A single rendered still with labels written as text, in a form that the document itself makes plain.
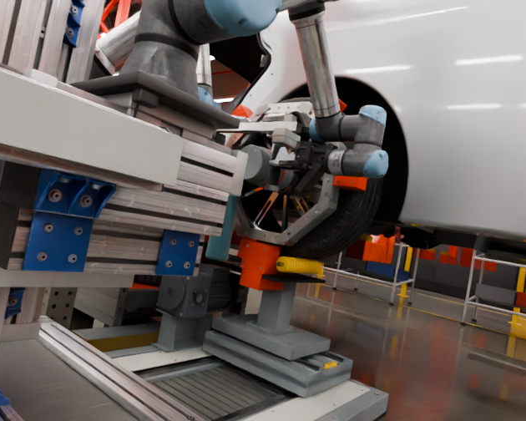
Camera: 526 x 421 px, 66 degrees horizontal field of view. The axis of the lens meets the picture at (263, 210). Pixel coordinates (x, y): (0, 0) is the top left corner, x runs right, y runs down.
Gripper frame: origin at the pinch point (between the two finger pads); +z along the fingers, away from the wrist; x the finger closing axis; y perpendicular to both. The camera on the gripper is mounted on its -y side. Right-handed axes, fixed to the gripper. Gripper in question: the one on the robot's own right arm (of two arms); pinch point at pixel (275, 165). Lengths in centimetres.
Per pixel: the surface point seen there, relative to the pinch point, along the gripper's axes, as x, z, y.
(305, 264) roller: -33.0, 2.3, -30.8
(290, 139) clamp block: -1.5, -2.5, 9.2
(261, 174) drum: -8.3, 11.7, -1.6
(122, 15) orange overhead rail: -272, 605, 311
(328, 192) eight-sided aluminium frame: -20.5, -9.0, -4.0
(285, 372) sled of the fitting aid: -23, -3, -68
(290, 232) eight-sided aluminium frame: -22.1, 4.6, -20.0
